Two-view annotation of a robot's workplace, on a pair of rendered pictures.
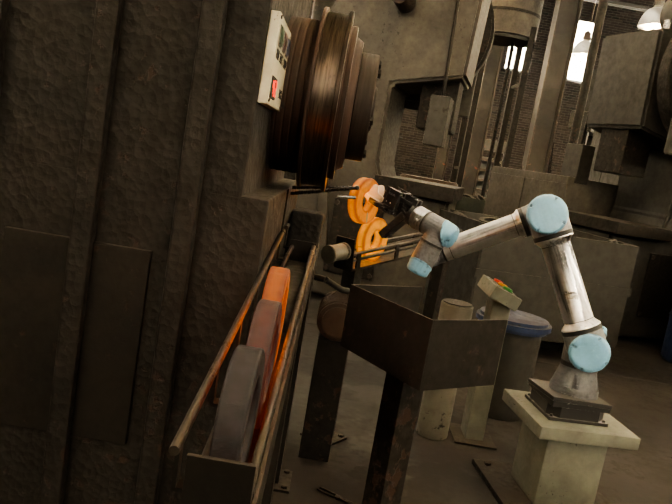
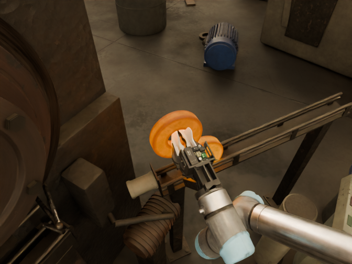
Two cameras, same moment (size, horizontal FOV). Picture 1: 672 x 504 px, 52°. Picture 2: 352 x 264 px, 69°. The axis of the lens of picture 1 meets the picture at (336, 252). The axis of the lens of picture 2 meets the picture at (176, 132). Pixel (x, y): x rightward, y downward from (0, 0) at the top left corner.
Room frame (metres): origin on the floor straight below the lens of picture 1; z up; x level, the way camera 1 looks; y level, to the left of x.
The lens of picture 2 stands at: (1.90, -0.33, 1.38)
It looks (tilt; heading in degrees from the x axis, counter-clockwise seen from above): 46 degrees down; 32
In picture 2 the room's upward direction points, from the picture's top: straight up
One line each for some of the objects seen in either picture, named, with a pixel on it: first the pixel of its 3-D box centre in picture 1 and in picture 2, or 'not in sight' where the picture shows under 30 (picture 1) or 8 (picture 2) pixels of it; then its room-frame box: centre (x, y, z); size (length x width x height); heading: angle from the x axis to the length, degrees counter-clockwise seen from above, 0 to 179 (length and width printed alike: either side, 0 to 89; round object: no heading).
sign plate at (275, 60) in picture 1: (276, 65); not in sight; (1.53, 0.20, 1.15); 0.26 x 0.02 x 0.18; 1
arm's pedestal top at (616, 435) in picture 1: (567, 417); not in sight; (2.14, -0.82, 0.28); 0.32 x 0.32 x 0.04; 8
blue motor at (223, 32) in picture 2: not in sight; (221, 44); (4.12, 0.53, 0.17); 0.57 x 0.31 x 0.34; 21
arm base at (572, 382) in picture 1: (576, 377); not in sight; (2.14, -0.82, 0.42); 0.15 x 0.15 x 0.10
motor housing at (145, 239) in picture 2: (327, 374); (156, 243); (2.20, -0.04, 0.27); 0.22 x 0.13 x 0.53; 1
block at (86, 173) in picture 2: (301, 248); (91, 194); (2.11, 0.11, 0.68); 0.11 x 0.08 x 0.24; 91
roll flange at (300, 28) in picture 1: (296, 96); not in sight; (1.87, 0.17, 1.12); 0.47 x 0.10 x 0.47; 1
